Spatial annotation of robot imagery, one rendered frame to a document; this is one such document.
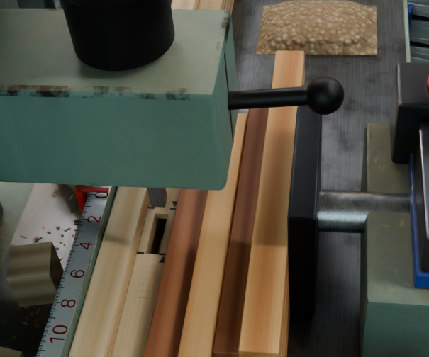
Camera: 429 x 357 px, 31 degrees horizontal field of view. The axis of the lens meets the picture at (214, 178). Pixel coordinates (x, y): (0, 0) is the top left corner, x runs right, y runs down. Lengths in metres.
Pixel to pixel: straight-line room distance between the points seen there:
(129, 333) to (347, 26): 0.34
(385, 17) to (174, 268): 0.34
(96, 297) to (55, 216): 0.26
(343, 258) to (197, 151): 0.16
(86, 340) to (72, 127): 0.12
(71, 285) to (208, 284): 0.08
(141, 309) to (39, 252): 0.19
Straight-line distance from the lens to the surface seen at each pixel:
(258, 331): 0.39
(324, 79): 0.40
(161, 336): 0.42
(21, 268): 0.61
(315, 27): 0.66
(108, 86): 0.37
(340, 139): 0.58
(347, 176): 0.55
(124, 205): 0.48
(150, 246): 0.48
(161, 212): 0.48
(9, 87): 0.39
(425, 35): 1.12
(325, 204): 0.45
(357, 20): 0.67
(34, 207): 0.70
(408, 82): 0.46
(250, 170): 0.49
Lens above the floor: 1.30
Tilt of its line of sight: 47 degrees down
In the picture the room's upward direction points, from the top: 7 degrees counter-clockwise
